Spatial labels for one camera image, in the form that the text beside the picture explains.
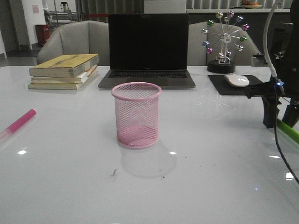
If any red bin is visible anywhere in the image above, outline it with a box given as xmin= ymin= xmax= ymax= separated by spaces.
xmin=35 ymin=24 xmax=50 ymax=47

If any grey armchair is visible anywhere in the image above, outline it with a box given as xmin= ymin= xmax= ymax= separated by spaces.
xmin=187 ymin=21 xmax=261 ymax=66
xmin=37 ymin=21 xmax=110 ymax=66

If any pink mesh pen holder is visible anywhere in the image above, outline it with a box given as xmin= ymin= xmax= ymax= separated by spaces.
xmin=112 ymin=82 xmax=162 ymax=148

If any pink marker pen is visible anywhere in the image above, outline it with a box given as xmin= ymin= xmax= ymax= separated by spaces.
xmin=0 ymin=109 xmax=36 ymax=141

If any yellow top book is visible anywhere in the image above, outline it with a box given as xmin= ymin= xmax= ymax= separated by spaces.
xmin=29 ymin=54 xmax=99 ymax=78

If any black cable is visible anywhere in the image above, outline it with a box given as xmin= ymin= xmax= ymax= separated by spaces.
xmin=273 ymin=87 xmax=299 ymax=185

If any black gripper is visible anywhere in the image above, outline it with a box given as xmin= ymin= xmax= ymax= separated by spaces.
xmin=244 ymin=77 xmax=299 ymax=128

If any ferris wheel desk ornament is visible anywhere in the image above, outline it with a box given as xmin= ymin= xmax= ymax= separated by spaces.
xmin=201 ymin=10 xmax=249 ymax=74

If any black mouse pad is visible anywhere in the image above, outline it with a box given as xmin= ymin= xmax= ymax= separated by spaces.
xmin=208 ymin=74 xmax=262 ymax=96

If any white cable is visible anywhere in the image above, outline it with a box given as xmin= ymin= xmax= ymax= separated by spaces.
xmin=263 ymin=0 xmax=285 ymax=78

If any grey open laptop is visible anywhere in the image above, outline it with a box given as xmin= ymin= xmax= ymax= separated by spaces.
xmin=98 ymin=13 xmax=195 ymax=89

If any fruit bowl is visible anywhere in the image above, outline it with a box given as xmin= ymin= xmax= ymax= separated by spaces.
xmin=240 ymin=0 xmax=262 ymax=9

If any middle white book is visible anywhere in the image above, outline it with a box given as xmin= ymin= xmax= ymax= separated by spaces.
xmin=31 ymin=65 xmax=98 ymax=84

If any bottom pale book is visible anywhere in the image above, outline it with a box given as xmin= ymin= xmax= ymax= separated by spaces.
xmin=27 ymin=71 xmax=98 ymax=90

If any grey right armchair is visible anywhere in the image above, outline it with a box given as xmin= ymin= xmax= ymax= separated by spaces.
xmin=187 ymin=21 xmax=261 ymax=66

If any green marker pen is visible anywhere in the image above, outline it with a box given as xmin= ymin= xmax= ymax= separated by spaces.
xmin=277 ymin=119 xmax=299 ymax=144

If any dark robot arm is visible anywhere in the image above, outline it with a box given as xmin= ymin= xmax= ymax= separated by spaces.
xmin=245 ymin=0 xmax=299 ymax=128

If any grey left armchair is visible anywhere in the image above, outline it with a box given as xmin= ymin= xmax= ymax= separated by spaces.
xmin=37 ymin=21 xmax=110 ymax=66

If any white computer mouse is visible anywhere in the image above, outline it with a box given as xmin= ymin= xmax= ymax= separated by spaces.
xmin=224 ymin=74 xmax=249 ymax=87

